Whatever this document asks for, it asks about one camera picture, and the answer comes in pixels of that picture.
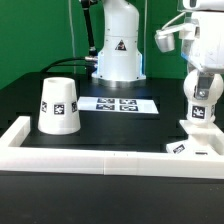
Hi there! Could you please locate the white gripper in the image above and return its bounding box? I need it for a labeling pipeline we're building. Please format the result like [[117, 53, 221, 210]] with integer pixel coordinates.
[[181, 11, 224, 100]]

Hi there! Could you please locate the white marker sheet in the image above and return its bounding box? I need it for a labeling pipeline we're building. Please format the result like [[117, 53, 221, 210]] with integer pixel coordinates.
[[78, 96, 158, 114]]

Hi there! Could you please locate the white lamp bulb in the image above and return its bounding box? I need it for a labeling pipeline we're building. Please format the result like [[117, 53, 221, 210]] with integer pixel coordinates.
[[183, 69, 224, 126]]

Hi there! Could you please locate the white lamp base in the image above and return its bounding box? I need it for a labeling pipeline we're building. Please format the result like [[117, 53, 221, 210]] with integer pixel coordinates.
[[166, 120, 224, 157]]

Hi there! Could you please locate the black cable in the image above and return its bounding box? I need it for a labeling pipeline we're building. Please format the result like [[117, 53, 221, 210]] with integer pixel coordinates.
[[40, 0, 100, 73]]

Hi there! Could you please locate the white cable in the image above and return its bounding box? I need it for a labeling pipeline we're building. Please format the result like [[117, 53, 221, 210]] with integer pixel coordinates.
[[67, 0, 78, 74]]

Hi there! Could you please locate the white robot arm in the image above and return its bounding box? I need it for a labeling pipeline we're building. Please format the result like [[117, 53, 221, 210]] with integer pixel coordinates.
[[92, 0, 224, 100]]

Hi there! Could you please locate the white U-shaped fence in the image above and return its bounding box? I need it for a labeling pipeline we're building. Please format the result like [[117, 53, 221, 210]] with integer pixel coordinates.
[[0, 116, 224, 179]]

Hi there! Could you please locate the white conical lamp shade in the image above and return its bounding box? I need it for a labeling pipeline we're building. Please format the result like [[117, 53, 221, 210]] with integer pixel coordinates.
[[38, 77, 81, 135]]

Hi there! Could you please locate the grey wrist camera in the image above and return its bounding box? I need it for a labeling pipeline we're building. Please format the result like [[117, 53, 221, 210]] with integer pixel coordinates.
[[154, 25, 185, 53]]

